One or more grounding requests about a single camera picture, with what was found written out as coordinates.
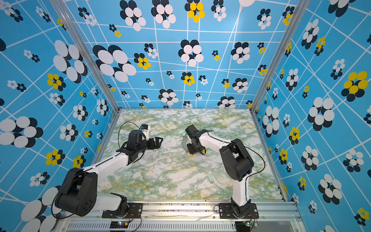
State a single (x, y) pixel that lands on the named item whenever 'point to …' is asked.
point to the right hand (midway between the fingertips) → (194, 150)
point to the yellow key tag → (192, 156)
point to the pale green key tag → (211, 178)
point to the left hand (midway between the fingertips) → (157, 138)
